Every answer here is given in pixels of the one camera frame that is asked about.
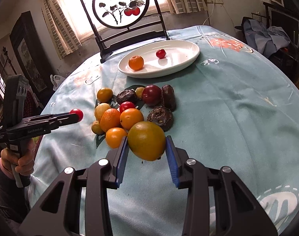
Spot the red cherry tomato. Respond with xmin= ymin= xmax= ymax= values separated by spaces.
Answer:
xmin=119 ymin=101 xmax=136 ymax=113
xmin=70 ymin=108 xmax=83 ymax=122

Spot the small yellow-green kumquat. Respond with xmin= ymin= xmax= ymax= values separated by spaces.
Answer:
xmin=91 ymin=120 xmax=104 ymax=135

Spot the pale yellow fruit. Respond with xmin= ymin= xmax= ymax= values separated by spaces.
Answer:
xmin=94 ymin=103 xmax=111 ymax=121

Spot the bumpy orange mandarin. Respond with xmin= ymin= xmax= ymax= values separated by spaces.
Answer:
xmin=100 ymin=108 xmax=121 ymax=132

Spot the orange-green citrus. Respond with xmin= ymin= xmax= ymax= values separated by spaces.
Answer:
xmin=97 ymin=87 xmax=113 ymax=103

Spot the orange tangerine with stem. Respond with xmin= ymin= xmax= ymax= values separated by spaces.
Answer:
xmin=105 ymin=127 xmax=128 ymax=149

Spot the smooth orange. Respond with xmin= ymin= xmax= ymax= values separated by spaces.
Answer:
xmin=120 ymin=108 xmax=144 ymax=130

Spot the dark water chestnut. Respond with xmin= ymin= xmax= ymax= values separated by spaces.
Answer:
xmin=116 ymin=89 xmax=138 ymax=105
xmin=162 ymin=85 xmax=176 ymax=111
xmin=147 ymin=107 xmax=174 ymax=132

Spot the large green-orange citrus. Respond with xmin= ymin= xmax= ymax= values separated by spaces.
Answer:
xmin=128 ymin=122 xmax=166 ymax=161

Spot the dark water chestnut front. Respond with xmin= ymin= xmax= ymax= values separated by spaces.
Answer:
xmin=147 ymin=107 xmax=174 ymax=132

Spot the left hand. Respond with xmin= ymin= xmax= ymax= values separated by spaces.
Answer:
xmin=0 ymin=139 xmax=36 ymax=180

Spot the white plastic bag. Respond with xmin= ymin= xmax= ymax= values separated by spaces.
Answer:
xmin=50 ymin=75 xmax=65 ymax=91

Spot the red cherry tomato in pile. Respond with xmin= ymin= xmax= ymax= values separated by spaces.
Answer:
xmin=119 ymin=101 xmax=136 ymax=113

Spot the left checkered curtain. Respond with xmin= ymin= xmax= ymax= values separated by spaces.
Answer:
xmin=39 ymin=0 xmax=82 ymax=59

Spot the small yellow fruit behind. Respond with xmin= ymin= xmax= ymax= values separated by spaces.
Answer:
xmin=135 ymin=87 xmax=145 ymax=100

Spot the light blue tablecloth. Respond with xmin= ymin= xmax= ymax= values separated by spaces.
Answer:
xmin=27 ymin=26 xmax=299 ymax=234

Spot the mandarin on plate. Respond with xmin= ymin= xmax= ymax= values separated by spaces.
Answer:
xmin=128 ymin=55 xmax=144 ymax=71

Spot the dark water chestnut upright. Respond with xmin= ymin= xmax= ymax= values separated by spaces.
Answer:
xmin=162 ymin=85 xmax=176 ymax=111

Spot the small red tomato on plate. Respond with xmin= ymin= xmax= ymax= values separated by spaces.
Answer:
xmin=156 ymin=49 xmax=166 ymax=59

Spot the painted round screen stand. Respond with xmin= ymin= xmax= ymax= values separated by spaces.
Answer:
xmin=80 ymin=0 xmax=169 ymax=63

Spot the white oval plate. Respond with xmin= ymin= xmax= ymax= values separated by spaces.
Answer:
xmin=118 ymin=40 xmax=200 ymax=79

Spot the blue clothes pile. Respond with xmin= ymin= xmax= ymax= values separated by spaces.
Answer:
xmin=242 ymin=19 xmax=290 ymax=58

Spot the black metal shelf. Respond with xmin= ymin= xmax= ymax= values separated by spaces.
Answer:
xmin=263 ymin=0 xmax=299 ymax=83

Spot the framed picture on wall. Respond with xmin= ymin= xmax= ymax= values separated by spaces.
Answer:
xmin=9 ymin=11 xmax=53 ymax=99

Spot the wall power socket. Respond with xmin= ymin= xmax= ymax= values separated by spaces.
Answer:
xmin=206 ymin=0 xmax=224 ymax=4

